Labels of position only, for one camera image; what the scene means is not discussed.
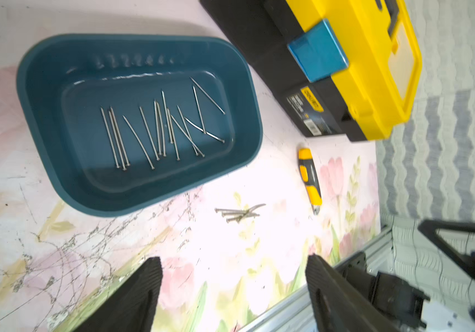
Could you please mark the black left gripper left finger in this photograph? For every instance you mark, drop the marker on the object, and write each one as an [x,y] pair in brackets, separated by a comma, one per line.
[133,305]

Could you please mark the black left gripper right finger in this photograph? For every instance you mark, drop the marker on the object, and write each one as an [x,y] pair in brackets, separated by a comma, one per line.
[337,306]

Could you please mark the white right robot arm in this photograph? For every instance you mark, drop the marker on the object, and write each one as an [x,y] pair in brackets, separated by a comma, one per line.
[393,297]

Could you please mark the steel nail inside box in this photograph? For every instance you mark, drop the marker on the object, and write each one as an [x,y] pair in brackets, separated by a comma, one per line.
[119,141]
[109,137]
[149,133]
[139,142]

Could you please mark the teal plastic storage box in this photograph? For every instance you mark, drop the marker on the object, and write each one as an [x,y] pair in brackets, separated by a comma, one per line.
[199,101]

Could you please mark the yellow black utility knife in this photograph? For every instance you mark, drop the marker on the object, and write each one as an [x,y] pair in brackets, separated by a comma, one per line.
[309,177]

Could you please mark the steel nail pile centre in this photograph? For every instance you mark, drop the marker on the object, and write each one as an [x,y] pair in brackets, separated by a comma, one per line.
[238,215]

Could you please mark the yellow black toolbox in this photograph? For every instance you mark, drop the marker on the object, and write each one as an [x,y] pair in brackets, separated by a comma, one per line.
[335,67]

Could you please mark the aluminium mounting rail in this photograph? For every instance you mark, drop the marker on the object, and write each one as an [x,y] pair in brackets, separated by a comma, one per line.
[295,313]

